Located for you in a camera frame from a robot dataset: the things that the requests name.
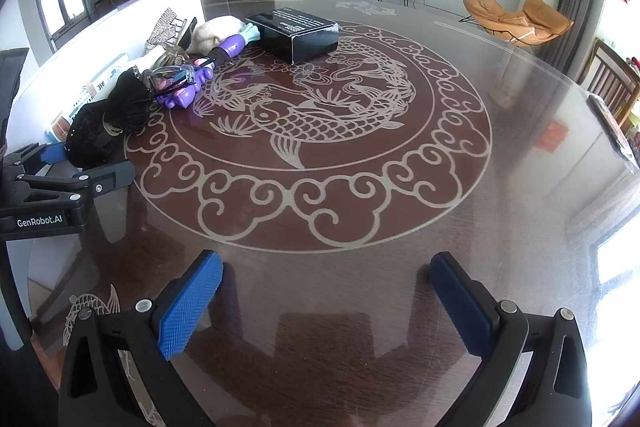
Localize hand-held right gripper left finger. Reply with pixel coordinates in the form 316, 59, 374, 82
57, 249, 224, 427

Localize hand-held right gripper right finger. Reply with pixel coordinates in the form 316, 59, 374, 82
429, 251, 593, 427

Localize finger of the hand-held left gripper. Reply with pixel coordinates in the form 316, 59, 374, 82
2, 142, 68, 180
0, 160, 136, 206

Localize black studded cloth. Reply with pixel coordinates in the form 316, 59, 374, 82
65, 99, 133, 168

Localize black lace cloth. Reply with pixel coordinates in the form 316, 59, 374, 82
107, 69, 153, 130

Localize blue white medicine box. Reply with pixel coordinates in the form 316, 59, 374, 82
80, 53, 132, 102

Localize purple paw toy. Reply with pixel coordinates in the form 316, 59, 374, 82
155, 57, 217, 110

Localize eyeglasses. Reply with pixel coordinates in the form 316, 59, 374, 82
146, 63, 199, 94

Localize white cardboard box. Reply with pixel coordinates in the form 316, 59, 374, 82
0, 0, 205, 158

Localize black hair clip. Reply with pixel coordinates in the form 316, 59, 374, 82
176, 17, 199, 52

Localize cream knitted plush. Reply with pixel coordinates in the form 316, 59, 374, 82
192, 18, 248, 55

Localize black rectangular box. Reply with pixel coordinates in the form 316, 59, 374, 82
245, 8, 341, 65

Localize patterned glass desktop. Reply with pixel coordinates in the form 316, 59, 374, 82
27, 0, 640, 427

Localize clear plastic hair clip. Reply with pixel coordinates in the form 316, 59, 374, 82
155, 44, 192, 68

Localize person's black clothing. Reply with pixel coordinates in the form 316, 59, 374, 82
0, 332, 57, 427

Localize black flat object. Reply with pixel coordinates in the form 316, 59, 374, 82
587, 94, 640, 172

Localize dark wooden chair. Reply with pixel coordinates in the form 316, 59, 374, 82
577, 39, 640, 128

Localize orange rocking chair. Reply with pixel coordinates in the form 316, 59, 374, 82
462, 0, 573, 48

